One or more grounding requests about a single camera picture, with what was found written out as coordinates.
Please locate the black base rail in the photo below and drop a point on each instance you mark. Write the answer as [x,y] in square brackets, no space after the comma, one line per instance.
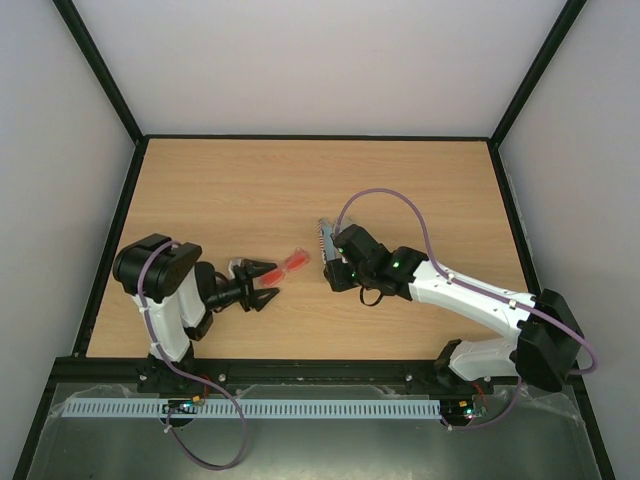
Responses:
[410,377]

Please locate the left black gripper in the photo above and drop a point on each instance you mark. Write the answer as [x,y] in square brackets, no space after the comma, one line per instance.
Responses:
[252,272]

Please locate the red sunglasses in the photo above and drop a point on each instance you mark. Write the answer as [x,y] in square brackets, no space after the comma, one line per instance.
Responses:
[298,259]

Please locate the light blue cleaning cloth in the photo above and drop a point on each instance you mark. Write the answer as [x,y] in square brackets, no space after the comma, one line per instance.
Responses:
[327,236]

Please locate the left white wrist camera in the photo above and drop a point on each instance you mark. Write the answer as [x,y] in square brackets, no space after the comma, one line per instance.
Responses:
[235,262]

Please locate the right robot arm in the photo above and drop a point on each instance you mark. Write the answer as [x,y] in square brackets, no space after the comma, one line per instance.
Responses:
[538,336]

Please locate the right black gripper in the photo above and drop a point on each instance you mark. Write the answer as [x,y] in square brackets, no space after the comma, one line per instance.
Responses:
[333,272]

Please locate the light blue slotted cable duct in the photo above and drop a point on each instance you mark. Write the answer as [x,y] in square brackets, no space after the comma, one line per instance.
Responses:
[253,409]

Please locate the flag pattern glasses case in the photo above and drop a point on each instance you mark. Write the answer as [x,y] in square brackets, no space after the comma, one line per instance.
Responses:
[331,255]

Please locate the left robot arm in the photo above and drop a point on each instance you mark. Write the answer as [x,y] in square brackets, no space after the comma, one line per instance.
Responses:
[178,294]

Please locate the black aluminium frame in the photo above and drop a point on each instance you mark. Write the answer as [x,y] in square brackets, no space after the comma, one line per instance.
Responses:
[76,366]

